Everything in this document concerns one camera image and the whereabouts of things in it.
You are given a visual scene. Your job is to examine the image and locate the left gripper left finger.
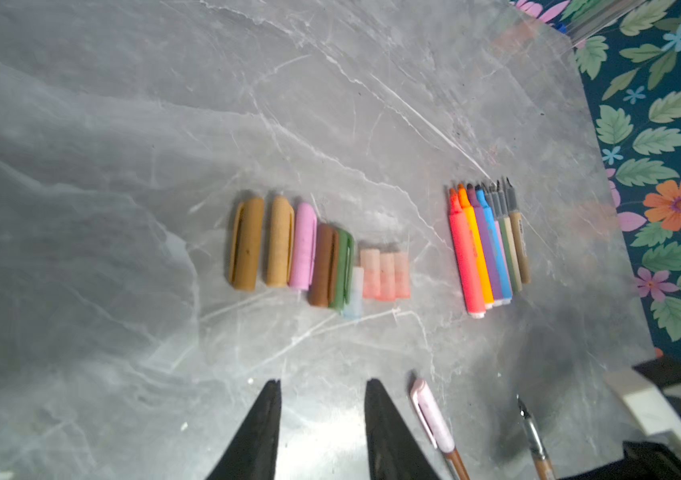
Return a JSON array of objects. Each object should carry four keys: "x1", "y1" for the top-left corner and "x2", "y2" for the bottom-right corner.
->
[{"x1": 206, "y1": 379, "x2": 282, "y2": 480}]

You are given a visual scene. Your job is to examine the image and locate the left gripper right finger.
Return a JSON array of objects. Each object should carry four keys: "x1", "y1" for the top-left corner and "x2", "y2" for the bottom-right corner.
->
[{"x1": 365, "y1": 379, "x2": 439, "y2": 480}]

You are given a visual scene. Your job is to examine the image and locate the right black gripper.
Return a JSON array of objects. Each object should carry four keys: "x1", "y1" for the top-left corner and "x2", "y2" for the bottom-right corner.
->
[{"x1": 564, "y1": 441, "x2": 681, "y2": 480}]

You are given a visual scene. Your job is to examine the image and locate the brown pen pink cap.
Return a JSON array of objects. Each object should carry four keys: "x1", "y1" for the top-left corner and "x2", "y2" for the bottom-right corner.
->
[{"x1": 410, "y1": 378, "x2": 471, "y2": 480}]

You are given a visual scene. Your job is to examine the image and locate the tan brown pen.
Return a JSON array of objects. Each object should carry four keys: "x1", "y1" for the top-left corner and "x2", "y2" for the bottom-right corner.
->
[{"x1": 517, "y1": 396, "x2": 557, "y2": 480}]

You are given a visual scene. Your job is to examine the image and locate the orange pen cap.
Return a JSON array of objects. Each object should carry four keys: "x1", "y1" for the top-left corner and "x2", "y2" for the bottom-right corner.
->
[{"x1": 378, "y1": 252, "x2": 397, "y2": 302}]

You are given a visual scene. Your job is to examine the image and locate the red highlighter pen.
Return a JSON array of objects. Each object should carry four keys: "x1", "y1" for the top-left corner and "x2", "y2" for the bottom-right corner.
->
[{"x1": 449, "y1": 188, "x2": 487, "y2": 319}]

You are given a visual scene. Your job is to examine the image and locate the blue highlighter pen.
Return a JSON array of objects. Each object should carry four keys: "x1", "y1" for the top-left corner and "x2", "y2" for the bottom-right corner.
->
[{"x1": 476, "y1": 183, "x2": 513, "y2": 305}]

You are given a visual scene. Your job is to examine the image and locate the purple highlighter pen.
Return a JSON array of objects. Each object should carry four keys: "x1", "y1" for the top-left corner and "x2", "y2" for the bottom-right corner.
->
[{"x1": 467, "y1": 183, "x2": 504, "y2": 307}]

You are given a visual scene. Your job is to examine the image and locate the golden brown pen cap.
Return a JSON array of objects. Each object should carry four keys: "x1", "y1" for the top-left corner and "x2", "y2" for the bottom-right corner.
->
[{"x1": 228, "y1": 197, "x2": 266, "y2": 291}]

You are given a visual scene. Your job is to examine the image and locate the dark green pen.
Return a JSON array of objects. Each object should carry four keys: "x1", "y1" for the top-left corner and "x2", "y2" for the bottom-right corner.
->
[{"x1": 490, "y1": 184, "x2": 521, "y2": 293}]

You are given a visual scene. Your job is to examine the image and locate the orange highlighter pen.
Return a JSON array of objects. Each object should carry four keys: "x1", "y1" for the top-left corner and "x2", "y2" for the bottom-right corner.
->
[{"x1": 458, "y1": 184, "x2": 495, "y2": 310}]

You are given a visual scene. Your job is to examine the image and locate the brown pen tan cap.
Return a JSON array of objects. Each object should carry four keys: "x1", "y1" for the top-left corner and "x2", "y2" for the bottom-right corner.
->
[{"x1": 504, "y1": 177, "x2": 532, "y2": 284}]

